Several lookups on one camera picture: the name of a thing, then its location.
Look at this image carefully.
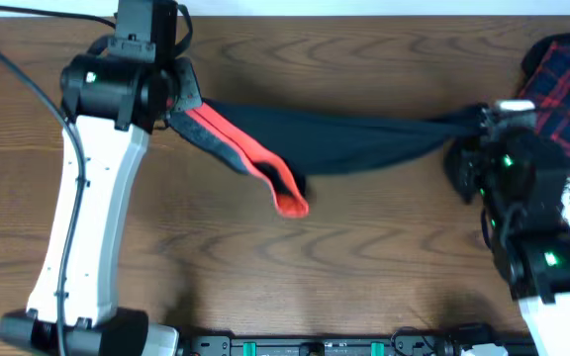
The black leggings red waistband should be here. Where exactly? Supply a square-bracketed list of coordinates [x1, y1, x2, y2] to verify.
[165, 100, 484, 219]

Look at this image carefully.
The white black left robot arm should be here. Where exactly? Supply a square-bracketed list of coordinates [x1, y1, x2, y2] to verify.
[0, 54, 201, 355]

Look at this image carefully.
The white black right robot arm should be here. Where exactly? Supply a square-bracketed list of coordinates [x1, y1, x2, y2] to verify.
[444, 100, 570, 355]

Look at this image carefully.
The black mounting rail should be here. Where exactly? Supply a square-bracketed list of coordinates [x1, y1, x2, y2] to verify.
[176, 323, 538, 356]

